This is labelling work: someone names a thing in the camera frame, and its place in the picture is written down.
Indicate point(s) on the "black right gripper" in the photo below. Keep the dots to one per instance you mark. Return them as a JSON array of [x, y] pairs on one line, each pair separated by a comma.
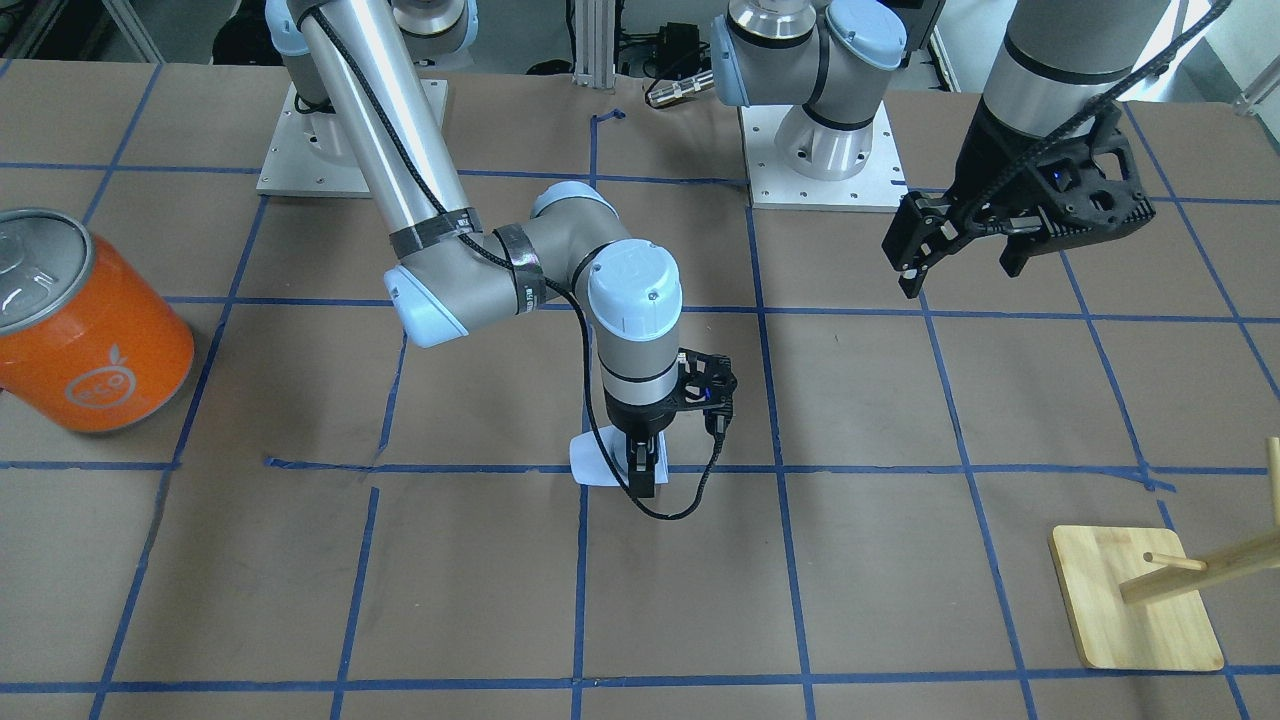
[[634, 419]]

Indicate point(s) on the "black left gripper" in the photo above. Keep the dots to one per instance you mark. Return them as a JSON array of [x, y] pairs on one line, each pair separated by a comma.
[[987, 160]]

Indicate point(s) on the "light blue plastic cup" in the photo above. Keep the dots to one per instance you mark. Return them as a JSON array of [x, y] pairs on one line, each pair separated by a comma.
[[588, 462]]

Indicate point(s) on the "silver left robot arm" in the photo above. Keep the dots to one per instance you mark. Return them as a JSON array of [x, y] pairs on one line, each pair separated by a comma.
[[1059, 65]]

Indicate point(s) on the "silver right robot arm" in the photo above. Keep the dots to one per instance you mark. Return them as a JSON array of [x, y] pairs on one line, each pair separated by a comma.
[[355, 61]]

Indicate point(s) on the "wooden mug tree stand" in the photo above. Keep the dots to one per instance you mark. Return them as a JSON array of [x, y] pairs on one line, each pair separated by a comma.
[[1168, 579]]

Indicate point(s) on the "large orange can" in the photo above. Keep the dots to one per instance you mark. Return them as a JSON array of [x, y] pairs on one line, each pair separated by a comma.
[[85, 341]]

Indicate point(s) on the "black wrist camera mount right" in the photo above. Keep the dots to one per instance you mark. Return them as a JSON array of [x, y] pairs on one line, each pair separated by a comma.
[[706, 383]]

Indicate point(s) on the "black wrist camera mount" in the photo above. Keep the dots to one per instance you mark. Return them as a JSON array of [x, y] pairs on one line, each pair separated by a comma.
[[1083, 190], [706, 383]]

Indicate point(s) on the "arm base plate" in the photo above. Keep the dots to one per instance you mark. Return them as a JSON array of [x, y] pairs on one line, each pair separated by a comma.
[[796, 164], [310, 150]]

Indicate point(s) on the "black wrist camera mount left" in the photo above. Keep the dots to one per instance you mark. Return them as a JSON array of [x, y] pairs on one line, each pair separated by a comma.
[[1083, 190]]

